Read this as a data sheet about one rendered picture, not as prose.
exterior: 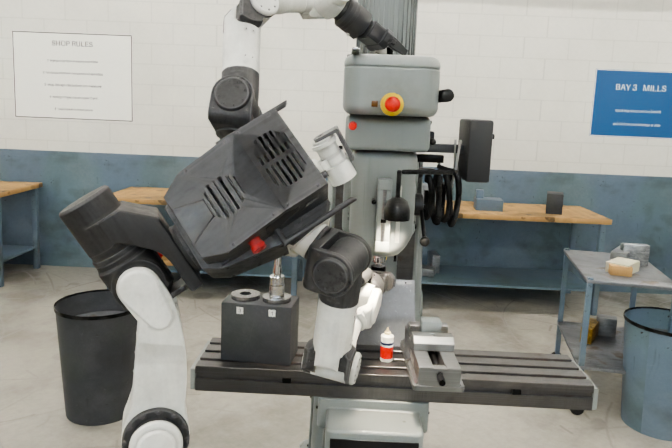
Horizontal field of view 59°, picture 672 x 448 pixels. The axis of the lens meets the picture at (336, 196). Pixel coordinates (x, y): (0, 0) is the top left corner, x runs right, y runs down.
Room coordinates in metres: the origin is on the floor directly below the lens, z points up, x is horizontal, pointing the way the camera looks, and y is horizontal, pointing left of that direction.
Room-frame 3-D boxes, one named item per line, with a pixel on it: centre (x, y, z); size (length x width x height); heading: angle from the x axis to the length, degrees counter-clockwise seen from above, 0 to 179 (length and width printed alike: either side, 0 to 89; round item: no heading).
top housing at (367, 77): (1.83, -0.14, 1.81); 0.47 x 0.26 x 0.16; 179
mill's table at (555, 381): (1.81, -0.20, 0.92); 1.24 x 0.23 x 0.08; 89
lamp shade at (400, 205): (1.62, -0.17, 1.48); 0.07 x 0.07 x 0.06
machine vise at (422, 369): (1.78, -0.31, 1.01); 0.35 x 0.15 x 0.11; 0
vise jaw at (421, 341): (1.76, -0.31, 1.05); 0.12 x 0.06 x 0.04; 90
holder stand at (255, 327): (1.80, 0.22, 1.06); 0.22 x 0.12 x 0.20; 82
